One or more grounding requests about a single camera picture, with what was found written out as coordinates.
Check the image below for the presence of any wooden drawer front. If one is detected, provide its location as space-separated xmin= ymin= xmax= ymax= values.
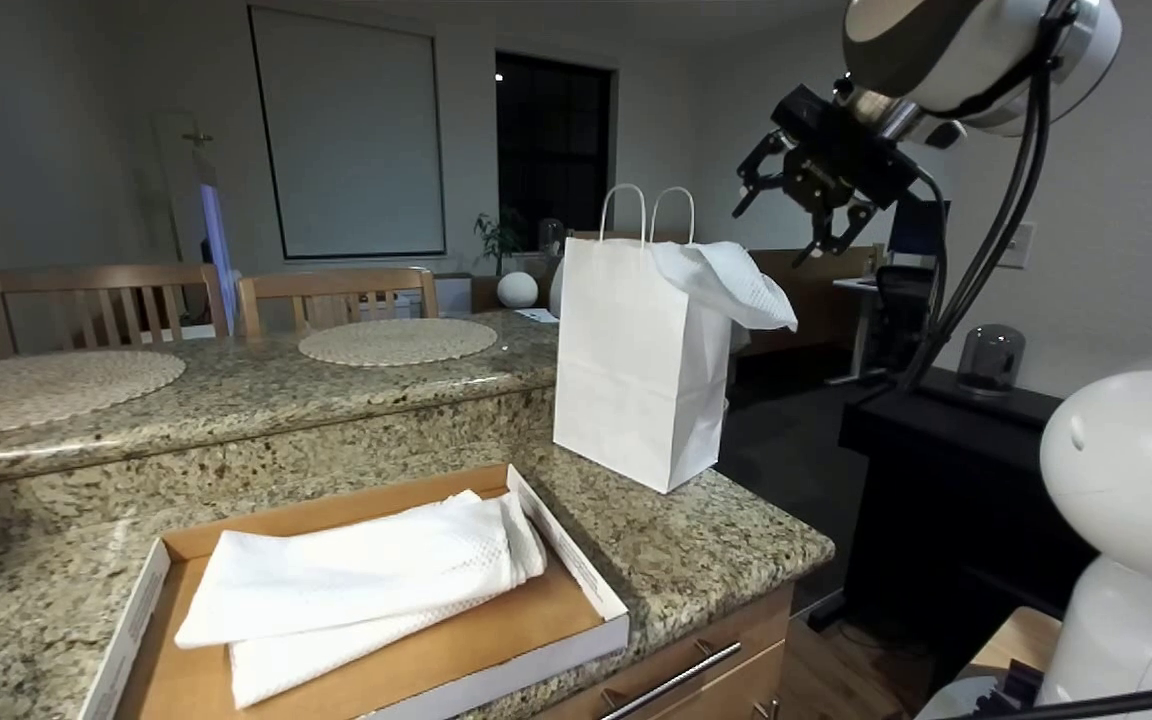
xmin=531 ymin=585 xmax=800 ymax=720

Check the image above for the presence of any metal drawer handle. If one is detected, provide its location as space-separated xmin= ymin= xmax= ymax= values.
xmin=598 ymin=639 xmax=747 ymax=720

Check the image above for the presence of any lit display screen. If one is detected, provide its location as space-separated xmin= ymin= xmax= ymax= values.
xmin=195 ymin=179 xmax=242 ymax=336

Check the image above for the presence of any wooden dining chair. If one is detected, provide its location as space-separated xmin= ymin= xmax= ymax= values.
xmin=227 ymin=265 xmax=444 ymax=344
xmin=0 ymin=258 xmax=234 ymax=361

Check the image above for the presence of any round white vase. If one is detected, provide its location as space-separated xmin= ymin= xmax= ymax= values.
xmin=494 ymin=268 xmax=546 ymax=313

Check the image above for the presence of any smooth white folded towel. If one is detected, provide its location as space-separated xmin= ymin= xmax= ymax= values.
xmin=172 ymin=487 xmax=551 ymax=652
xmin=225 ymin=585 xmax=531 ymax=712

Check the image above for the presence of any white wall light switch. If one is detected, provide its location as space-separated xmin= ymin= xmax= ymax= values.
xmin=1002 ymin=217 xmax=1035 ymax=277

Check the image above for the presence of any dark window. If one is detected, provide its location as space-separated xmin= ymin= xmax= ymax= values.
xmin=494 ymin=49 xmax=617 ymax=253

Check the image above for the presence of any small cardboard box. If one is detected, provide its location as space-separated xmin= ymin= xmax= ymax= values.
xmin=967 ymin=608 xmax=1069 ymax=675

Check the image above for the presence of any black piano cabinet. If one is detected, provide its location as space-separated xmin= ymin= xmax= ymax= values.
xmin=836 ymin=369 xmax=1112 ymax=684

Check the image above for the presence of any wooden sideboard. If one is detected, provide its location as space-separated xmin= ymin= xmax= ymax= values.
xmin=746 ymin=242 xmax=882 ymax=361

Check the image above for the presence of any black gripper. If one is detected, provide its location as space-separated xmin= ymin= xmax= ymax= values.
xmin=732 ymin=83 xmax=888 ymax=265

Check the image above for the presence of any round woven placemat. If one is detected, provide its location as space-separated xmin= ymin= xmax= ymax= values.
xmin=0 ymin=347 xmax=188 ymax=447
xmin=297 ymin=314 xmax=505 ymax=372

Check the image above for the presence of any white projector screen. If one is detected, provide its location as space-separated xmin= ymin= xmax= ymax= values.
xmin=247 ymin=2 xmax=453 ymax=265

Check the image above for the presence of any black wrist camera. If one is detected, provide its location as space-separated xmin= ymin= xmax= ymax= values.
xmin=860 ymin=125 xmax=933 ymax=207

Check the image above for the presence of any white paper bag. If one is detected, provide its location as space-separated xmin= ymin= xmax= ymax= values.
xmin=550 ymin=179 xmax=740 ymax=496

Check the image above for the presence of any dark computer monitor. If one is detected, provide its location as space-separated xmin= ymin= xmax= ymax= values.
xmin=885 ymin=196 xmax=954 ymax=265

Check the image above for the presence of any small green plant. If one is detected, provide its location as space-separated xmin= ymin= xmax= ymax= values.
xmin=474 ymin=207 xmax=531 ymax=279

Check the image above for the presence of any black office chair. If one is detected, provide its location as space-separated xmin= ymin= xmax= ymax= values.
xmin=870 ymin=258 xmax=937 ymax=381

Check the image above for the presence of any shallow cardboard tray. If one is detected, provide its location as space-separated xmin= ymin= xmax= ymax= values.
xmin=73 ymin=460 xmax=634 ymax=720

